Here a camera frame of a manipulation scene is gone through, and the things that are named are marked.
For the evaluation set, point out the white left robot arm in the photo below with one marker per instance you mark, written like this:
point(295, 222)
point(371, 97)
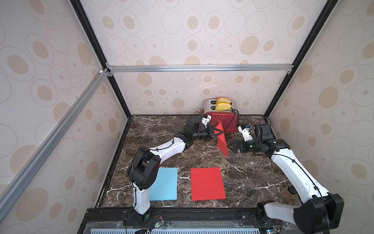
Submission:
point(145, 165)

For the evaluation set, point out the yellow toast slice front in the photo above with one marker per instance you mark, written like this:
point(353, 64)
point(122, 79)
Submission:
point(223, 106)

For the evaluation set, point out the light blue paper sheet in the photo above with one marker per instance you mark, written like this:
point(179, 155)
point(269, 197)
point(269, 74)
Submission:
point(165, 185)

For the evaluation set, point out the horizontal aluminium frame bar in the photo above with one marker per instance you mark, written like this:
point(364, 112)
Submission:
point(202, 68)

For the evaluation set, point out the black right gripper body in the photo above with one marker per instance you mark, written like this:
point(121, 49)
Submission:
point(237, 146)

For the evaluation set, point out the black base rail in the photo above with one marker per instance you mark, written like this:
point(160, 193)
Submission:
point(183, 220)

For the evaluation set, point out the yellow toast slice rear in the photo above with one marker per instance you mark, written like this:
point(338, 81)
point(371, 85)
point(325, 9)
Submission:
point(223, 100)

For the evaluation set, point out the red polka dot toaster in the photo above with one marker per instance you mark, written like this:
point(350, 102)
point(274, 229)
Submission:
point(228, 118)

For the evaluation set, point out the red paper sheet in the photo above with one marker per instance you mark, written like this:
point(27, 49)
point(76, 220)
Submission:
point(207, 184)
point(221, 141)

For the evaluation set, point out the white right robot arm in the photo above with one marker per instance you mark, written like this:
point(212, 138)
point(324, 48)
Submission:
point(320, 210)

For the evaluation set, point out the jar with black lid near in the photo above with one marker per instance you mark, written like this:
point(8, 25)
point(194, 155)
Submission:
point(292, 190)

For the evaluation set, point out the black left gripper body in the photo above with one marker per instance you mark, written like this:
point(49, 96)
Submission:
point(201, 134)

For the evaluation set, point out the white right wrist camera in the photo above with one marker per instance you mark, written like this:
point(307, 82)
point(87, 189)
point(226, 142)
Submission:
point(261, 132)

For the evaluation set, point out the yellow toast slice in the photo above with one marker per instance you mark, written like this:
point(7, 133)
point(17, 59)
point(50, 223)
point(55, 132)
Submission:
point(223, 106)
point(223, 100)

